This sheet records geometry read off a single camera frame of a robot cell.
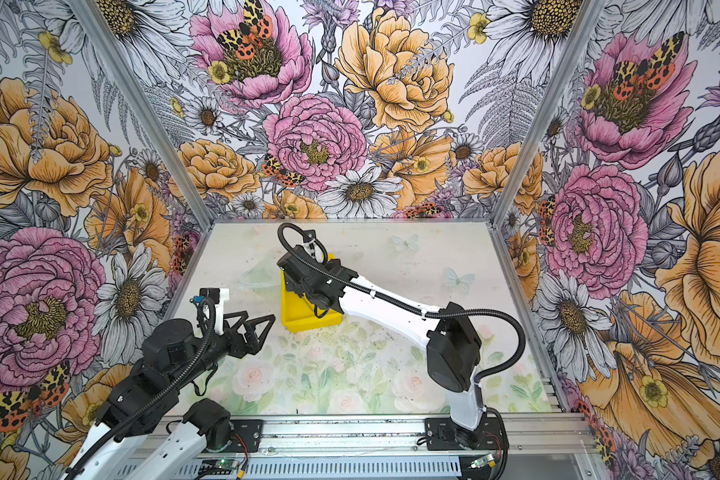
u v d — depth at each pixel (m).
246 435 0.74
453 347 0.46
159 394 0.43
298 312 0.98
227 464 0.71
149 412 0.43
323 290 0.57
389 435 0.76
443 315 0.48
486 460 0.71
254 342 0.60
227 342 0.59
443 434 0.74
